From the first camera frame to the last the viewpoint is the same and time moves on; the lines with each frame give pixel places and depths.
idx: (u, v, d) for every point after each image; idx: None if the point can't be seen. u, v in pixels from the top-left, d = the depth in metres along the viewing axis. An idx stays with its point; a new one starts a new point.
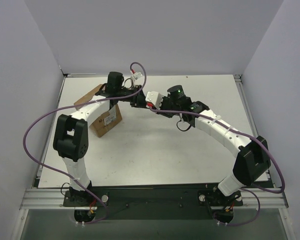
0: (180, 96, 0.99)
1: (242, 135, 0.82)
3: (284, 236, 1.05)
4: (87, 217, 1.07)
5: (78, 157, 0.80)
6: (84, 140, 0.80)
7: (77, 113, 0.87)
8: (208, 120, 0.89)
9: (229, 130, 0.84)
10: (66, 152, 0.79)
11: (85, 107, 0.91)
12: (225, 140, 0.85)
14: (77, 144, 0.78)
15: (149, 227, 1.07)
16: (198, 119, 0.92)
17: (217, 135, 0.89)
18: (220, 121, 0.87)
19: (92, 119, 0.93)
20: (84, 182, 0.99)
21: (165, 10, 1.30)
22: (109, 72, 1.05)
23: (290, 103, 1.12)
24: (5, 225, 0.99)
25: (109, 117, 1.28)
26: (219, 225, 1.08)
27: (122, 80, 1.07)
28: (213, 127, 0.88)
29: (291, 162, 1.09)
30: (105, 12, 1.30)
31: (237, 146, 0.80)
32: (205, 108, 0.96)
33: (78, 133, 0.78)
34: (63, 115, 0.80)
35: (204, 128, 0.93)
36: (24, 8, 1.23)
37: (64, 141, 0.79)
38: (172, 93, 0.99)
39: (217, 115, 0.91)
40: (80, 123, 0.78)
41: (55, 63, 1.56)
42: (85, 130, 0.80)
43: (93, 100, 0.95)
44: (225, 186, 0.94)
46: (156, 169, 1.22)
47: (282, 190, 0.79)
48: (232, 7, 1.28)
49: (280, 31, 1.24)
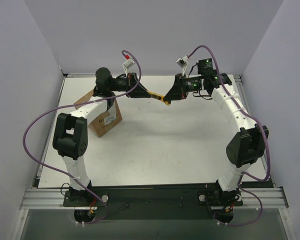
0: (206, 66, 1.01)
1: (250, 118, 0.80)
3: (284, 235, 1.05)
4: (87, 217, 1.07)
5: (78, 155, 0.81)
6: (83, 137, 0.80)
7: (76, 111, 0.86)
8: (225, 94, 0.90)
9: (239, 111, 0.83)
10: (66, 150, 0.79)
11: (84, 107, 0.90)
12: (232, 118, 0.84)
14: (75, 141, 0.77)
15: (150, 227, 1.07)
16: (217, 89, 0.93)
17: (226, 112, 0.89)
18: (235, 99, 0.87)
19: (91, 119, 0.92)
20: (84, 181, 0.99)
21: (165, 10, 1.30)
22: (96, 74, 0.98)
23: (290, 103, 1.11)
24: (5, 225, 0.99)
25: (109, 117, 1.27)
26: (219, 224, 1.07)
27: (110, 77, 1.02)
28: (226, 102, 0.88)
29: (292, 162, 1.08)
30: (105, 11, 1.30)
31: (239, 127, 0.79)
32: (228, 82, 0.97)
33: (77, 130, 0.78)
34: (63, 114, 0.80)
35: (219, 101, 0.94)
36: (24, 8, 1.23)
37: (64, 139, 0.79)
38: (201, 61, 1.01)
39: (235, 93, 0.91)
40: (80, 121, 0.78)
41: (55, 63, 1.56)
42: (85, 128, 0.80)
43: (92, 100, 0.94)
44: (223, 178, 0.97)
46: (156, 169, 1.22)
47: (268, 176, 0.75)
48: (232, 7, 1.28)
49: (280, 32, 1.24)
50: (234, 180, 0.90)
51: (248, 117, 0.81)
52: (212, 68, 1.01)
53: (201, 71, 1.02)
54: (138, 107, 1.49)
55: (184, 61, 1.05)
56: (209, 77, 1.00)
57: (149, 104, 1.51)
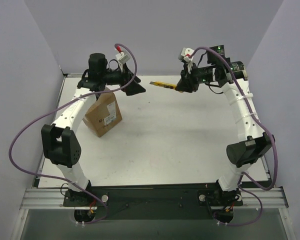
0: (218, 54, 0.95)
1: (259, 126, 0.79)
3: (284, 235, 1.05)
4: (87, 217, 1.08)
5: (72, 163, 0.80)
6: (74, 147, 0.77)
7: (60, 119, 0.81)
8: (239, 93, 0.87)
9: (250, 115, 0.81)
10: (59, 160, 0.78)
11: (68, 110, 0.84)
12: (241, 121, 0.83)
14: (68, 153, 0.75)
15: (150, 228, 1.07)
16: (230, 85, 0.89)
17: (236, 111, 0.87)
18: (248, 101, 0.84)
19: (80, 118, 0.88)
20: (82, 183, 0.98)
21: (165, 10, 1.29)
22: (89, 56, 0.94)
23: (290, 103, 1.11)
24: (5, 225, 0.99)
25: (109, 117, 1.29)
26: (219, 224, 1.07)
27: (106, 63, 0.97)
28: (238, 103, 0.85)
29: (292, 162, 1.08)
30: (105, 11, 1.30)
31: (246, 134, 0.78)
32: (242, 76, 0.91)
33: (66, 143, 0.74)
34: (47, 126, 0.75)
35: (229, 98, 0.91)
36: (24, 8, 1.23)
37: (55, 150, 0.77)
38: (212, 49, 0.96)
39: (249, 92, 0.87)
40: (66, 133, 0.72)
41: (55, 63, 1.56)
42: (74, 138, 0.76)
43: (76, 98, 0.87)
44: (223, 178, 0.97)
46: (156, 169, 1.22)
47: (270, 188, 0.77)
48: (232, 7, 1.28)
49: (280, 31, 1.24)
50: (234, 180, 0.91)
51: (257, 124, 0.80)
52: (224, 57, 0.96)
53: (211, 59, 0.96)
54: (138, 107, 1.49)
55: (188, 61, 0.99)
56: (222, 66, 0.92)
57: (149, 104, 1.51)
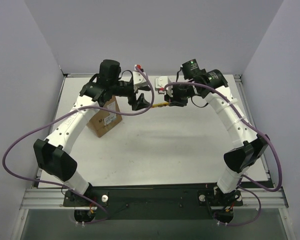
0: (193, 67, 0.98)
1: (251, 129, 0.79)
3: (284, 235, 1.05)
4: (87, 217, 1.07)
5: (66, 177, 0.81)
6: (67, 165, 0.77)
7: (55, 134, 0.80)
8: (223, 100, 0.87)
9: (240, 120, 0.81)
10: (53, 173, 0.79)
11: (65, 124, 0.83)
12: (233, 128, 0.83)
14: (61, 168, 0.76)
15: (150, 228, 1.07)
16: (212, 95, 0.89)
17: (225, 119, 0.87)
18: (234, 106, 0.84)
19: (78, 130, 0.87)
20: (81, 188, 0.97)
21: (165, 10, 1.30)
22: (103, 61, 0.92)
23: (290, 103, 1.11)
24: (5, 225, 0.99)
25: (109, 117, 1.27)
26: (219, 224, 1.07)
27: (118, 71, 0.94)
28: (226, 111, 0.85)
29: (291, 163, 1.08)
30: (105, 11, 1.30)
31: (242, 140, 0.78)
32: (223, 84, 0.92)
33: (57, 162, 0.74)
34: (40, 141, 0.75)
35: (215, 106, 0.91)
36: (24, 8, 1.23)
37: (48, 164, 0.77)
38: (185, 66, 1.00)
39: (233, 98, 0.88)
40: (57, 153, 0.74)
41: (55, 63, 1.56)
42: (66, 156, 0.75)
43: (74, 110, 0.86)
44: (223, 182, 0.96)
46: (156, 170, 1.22)
47: (278, 189, 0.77)
48: (232, 7, 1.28)
49: (280, 32, 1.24)
50: (235, 182, 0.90)
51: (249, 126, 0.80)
52: (198, 69, 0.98)
53: (188, 74, 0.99)
54: None
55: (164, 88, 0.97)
56: (201, 78, 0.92)
57: None
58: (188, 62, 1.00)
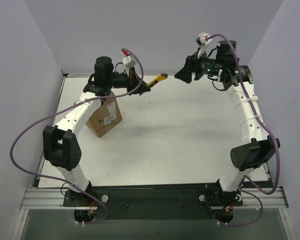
0: (229, 52, 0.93)
1: (263, 129, 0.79)
3: (284, 235, 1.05)
4: (87, 217, 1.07)
5: (71, 167, 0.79)
6: (74, 150, 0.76)
7: (63, 121, 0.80)
8: (243, 95, 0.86)
9: (254, 118, 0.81)
10: (59, 162, 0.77)
11: (72, 113, 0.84)
12: (245, 123, 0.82)
14: (68, 155, 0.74)
15: (150, 227, 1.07)
16: (235, 87, 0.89)
17: (240, 114, 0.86)
18: (252, 104, 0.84)
19: (83, 122, 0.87)
20: (82, 185, 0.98)
21: (165, 10, 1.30)
22: (96, 60, 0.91)
23: (290, 103, 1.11)
24: (5, 224, 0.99)
25: (109, 117, 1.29)
26: (219, 224, 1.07)
27: (112, 67, 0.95)
28: (242, 105, 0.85)
29: (292, 162, 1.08)
30: (105, 11, 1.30)
31: (251, 136, 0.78)
32: (247, 80, 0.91)
33: (66, 146, 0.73)
34: (49, 127, 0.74)
35: (234, 100, 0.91)
36: (24, 9, 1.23)
37: (54, 152, 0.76)
38: (223, 47, 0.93)
39: (254, 95, 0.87)
40: (67, 137, 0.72)
41: (55, 63, 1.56)
42: (74, 142, 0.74)
43: (81, 101, 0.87)
44: (225, 179, 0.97)
46: (156, 169, 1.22)
47: (273, 192, 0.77)
48: (232, 6, 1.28)
49: (280, 31, 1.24)
50: (235, 181, 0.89)
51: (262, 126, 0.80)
52: (233, 56, 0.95)
53: (221, 56, 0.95)
54: (138, 107, 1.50)
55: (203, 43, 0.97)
56: (228, 69, 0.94)
57: (149, 104, 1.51)
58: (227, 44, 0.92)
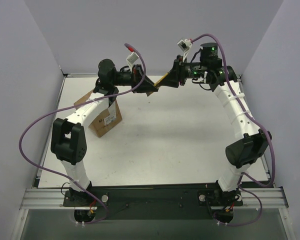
0: (212, 54, 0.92)
1: (254, 123, 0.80)
3: (284, 235, 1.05)
4: (87, 217, 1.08)
5: (76, 161, 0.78)
6: (81, 143, 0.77)
7: (73, 116, 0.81)
8: (230, 94, 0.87)
9: (244, 114, 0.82)
10: (64, 156, 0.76)
11: (82, 108, 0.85)
12: (235, 120, 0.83)
14: (75, 147, 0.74)
15: (150, 227, 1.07)
16: (222, 87, 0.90)
17: (230, 112, 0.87)
18: (240, 100, 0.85)
19: (90, 120, 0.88)
20: (83, 183, 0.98)
21: (165, 10, 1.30)
22: (98, 67, 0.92)
23: (290, 103, 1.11)
24: (5, 224, 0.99)
25: (109, 117, 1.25)
26: (219, 224, 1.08)
27: (114, 70, 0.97)
28: (230, 103, 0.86)
29: (292, 162, 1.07)
30: (105, 11, 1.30)
31: (243, 132, 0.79)
32: (234, 78, 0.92)
33: (74, 138, 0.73)
34: (59, 119, 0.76)
35: (222, 99, 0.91)
36: (25, 8, 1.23)
37: (62, 145, 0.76)
38: (205, 50, 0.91)
39: (240, 92, 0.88)
40: (76, 129, 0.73)
41: (55, 63, 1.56)
42: (82, 134, 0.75)
43: (90, 99, 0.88)
44: (224, 180, 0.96)
46: (156, 169, 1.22)
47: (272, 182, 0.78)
48: (231, 6, 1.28)
49: (281, 31, 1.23)
50: (234, 180, 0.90)
51: (252, 121, 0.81)
52: (216, 57, 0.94)
53: (205, 59, 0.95)
54: (138, 107, 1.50)
55: (188, 46, 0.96)
56: (212, 70, 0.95)
57: (149, 104, 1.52)
58: (208, 47, 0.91)
